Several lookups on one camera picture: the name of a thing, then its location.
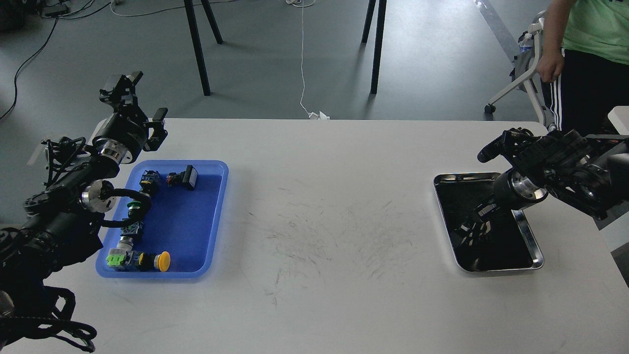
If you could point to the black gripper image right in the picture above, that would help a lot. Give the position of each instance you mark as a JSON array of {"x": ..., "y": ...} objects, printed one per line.
[{"x": 510, "y": 191}]

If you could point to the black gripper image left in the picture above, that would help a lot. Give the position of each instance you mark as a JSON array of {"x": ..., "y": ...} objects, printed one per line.
[{"x": 128, "y": 131}]

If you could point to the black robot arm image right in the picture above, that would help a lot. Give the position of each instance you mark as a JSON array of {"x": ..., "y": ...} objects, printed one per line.
[{"x": 587, "y": 173}]

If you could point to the silver metal tray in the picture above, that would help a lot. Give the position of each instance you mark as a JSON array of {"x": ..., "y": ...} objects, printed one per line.
[{"x": 516, "y": 250}]

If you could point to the blue plastic tray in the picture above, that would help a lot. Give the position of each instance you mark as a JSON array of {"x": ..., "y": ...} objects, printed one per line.
[{"x": 182, "y": 222}]

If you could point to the red green push button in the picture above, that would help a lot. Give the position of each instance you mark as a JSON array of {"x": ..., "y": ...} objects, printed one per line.
[{"x": 136, "y": 210}]

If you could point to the black table leg left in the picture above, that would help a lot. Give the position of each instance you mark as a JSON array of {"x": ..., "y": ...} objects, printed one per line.
[{"x": 196, "y": 42}]

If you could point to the black table leg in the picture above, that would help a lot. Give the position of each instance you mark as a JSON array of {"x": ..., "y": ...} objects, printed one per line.
[
  {"x": 375, "y": 7},
  {"x": 196, "y": 42}
]

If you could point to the white rolling chair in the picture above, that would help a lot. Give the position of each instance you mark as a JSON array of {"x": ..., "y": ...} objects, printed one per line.
[{"x": 525, "y": 64}]

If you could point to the person in green shirt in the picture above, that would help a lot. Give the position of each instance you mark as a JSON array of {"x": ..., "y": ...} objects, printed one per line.
[{"x": 585, "y": 60}]

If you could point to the black table leg right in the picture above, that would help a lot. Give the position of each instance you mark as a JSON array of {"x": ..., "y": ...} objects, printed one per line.
[{"x": 375, "y": 7}]

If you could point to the black yellow selector switch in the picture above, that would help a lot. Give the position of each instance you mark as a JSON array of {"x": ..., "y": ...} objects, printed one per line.
[{"x": 150, "y": 182}]

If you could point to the black rocker switch connector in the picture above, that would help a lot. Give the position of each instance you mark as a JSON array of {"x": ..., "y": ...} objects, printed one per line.
[{"x": 186, "y": 178}]

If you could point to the black silver switch module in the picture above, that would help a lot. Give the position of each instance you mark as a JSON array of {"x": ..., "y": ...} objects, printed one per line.
[{"x": 131, "y": 235}]

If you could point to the green terminal block switch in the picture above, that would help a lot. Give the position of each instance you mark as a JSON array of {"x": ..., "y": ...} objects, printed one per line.
[{"x": 119, "y": 259}]

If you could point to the yellow push button switch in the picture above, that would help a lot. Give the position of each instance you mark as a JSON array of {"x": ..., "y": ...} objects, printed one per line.
[{"x": 154, "y": 261}]

